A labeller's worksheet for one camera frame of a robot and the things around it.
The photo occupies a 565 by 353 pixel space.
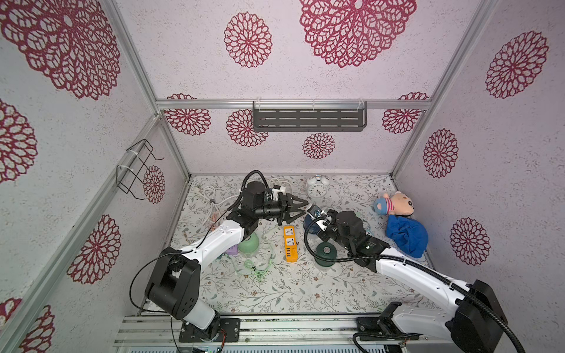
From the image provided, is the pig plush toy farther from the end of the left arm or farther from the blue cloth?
the end of the left arm

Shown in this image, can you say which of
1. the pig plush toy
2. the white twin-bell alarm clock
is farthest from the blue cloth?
the white twin-bell alarm clock

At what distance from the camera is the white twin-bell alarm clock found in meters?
1.05

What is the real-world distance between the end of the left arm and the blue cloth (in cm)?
53

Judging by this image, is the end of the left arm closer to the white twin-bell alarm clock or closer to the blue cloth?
the white twin-bell alarm clock

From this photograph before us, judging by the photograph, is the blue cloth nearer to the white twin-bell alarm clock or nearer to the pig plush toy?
the pig plush toy

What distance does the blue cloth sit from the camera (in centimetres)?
92

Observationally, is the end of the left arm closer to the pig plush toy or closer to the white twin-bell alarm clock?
the white twin-bell alarm clock

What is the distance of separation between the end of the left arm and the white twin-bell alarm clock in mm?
352

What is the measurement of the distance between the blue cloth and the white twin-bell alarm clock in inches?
12.6

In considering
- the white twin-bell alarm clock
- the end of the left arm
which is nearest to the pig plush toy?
the white twin-bell alarm clock

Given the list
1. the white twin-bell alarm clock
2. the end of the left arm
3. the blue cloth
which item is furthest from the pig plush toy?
the end of the left arm

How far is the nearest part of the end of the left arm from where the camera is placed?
637 mm

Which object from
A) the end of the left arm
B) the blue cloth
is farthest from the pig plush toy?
the end of the left arm

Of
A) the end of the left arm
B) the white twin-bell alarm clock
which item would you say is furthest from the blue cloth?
the end of the left arm
